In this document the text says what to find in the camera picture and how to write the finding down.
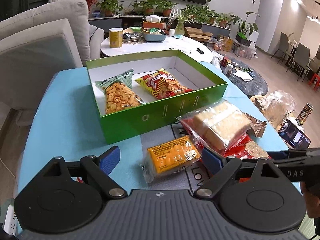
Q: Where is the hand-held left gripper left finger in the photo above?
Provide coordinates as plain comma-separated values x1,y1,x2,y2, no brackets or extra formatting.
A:
41,146,128,198

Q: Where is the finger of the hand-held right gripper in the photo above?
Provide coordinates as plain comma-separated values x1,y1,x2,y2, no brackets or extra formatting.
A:
226,148,320,167

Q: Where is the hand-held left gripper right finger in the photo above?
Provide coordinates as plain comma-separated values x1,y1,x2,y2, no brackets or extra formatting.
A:
194,147,288,198

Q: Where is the bagged sliced bread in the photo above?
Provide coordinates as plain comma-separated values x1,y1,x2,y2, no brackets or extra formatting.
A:
175,100,253,153

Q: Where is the red snack packet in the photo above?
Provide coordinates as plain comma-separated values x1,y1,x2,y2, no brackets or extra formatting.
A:
180,120,272,160

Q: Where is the orange cracker packet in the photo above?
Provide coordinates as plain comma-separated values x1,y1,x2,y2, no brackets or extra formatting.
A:
140,135,202,183

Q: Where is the green cardboard box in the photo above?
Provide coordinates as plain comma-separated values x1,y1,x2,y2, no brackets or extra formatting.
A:
86,49,228,145

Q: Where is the person's right hand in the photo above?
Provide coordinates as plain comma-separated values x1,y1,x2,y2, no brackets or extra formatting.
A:
299,181,320,218

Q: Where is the smartphone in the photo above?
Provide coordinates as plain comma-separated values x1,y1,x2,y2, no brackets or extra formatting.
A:
279,119,311,151

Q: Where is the grey printed mat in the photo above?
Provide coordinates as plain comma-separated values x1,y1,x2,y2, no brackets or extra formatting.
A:
139,123,209,193

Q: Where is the dark drink can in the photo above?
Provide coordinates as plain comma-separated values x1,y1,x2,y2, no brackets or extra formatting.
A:
296,102,314,126

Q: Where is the clear plastic bag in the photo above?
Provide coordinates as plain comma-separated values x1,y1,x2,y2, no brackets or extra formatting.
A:
264,91,296,128

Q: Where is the red stool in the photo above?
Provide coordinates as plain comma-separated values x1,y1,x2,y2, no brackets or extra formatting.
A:
308,74,320,91

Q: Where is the dark marble table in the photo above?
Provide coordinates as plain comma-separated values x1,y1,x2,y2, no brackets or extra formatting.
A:
212,55,269,97

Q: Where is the red yellow snack bag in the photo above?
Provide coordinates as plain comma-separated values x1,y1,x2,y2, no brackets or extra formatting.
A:
134,68,194,100

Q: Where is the grey dining chair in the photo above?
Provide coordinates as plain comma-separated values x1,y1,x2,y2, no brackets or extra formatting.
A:
272,32,290,60
286,42,312,78

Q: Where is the white power strip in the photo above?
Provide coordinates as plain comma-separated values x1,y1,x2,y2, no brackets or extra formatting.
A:
0,204,17,236

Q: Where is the orange plastic bag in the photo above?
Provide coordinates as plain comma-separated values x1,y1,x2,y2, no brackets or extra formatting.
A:
213,37,234,53

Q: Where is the yellow can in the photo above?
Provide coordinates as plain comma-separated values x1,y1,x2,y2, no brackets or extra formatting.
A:
109,28,124,48

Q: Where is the white round table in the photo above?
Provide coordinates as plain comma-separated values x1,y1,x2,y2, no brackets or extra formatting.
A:
100,33,213,63

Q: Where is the open cardboard box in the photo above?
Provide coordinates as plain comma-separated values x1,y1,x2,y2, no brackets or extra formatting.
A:
184,27,213,43

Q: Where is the blue basket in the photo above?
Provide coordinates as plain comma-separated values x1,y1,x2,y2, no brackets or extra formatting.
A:
141,29,167,42

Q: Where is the glass vase with plant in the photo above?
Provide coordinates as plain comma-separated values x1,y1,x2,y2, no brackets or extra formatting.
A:
174,9,195,36

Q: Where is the grey sofa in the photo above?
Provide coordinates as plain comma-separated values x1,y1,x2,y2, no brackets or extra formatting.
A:
0,0,105,110

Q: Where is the large leaf plant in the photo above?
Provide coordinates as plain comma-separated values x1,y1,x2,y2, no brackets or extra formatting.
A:
230,11,261,37

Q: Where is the potted green plant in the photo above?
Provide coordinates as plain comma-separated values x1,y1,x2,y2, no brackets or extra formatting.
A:
217,12,235,28
132,0,157,15
186,4,218,25
96,0,123,17
156,0,178,17

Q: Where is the orange tissue box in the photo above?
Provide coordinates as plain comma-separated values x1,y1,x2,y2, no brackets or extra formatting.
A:
142,16,165,30

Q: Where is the green ring snack bag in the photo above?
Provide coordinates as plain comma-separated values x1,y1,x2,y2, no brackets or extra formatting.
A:
96,69,145,115

